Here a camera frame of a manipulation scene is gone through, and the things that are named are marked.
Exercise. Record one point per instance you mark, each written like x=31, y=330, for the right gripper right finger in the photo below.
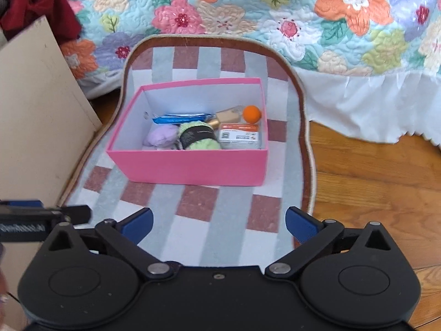
x=316, y=240

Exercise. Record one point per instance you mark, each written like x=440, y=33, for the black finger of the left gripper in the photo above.
x=76, y=214

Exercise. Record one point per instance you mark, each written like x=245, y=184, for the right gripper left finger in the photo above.
x=123, y=238

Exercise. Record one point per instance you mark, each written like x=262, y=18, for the purple plush toy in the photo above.
x=162, y=136

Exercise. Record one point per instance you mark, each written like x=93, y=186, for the blue wet wipes pack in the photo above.
x=178, y=119

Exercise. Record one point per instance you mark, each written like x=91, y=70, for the orange makeup sponge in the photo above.
x=251, y=114

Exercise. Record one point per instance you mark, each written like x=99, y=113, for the left hand with ring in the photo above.
x=3, y=295

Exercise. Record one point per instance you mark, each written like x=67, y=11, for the green yarn ball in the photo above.
x=197, y=135

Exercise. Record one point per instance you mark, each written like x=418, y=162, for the orange white small box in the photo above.
x=239, y=136

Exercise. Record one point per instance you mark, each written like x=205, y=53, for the pink cardboard box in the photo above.
x=182, y=167

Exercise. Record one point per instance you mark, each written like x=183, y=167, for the gold perfume bottle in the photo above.
x=230, y=115

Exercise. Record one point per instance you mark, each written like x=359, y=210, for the red cloth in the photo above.
x=59, y=14

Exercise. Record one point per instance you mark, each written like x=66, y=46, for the floral quilt bedspread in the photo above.
x=348, y=37

